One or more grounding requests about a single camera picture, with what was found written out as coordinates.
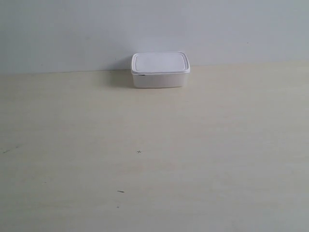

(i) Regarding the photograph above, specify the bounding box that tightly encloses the white lidded plastic container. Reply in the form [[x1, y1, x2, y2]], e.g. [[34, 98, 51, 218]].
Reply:
[[131, 52, 190, 88]]

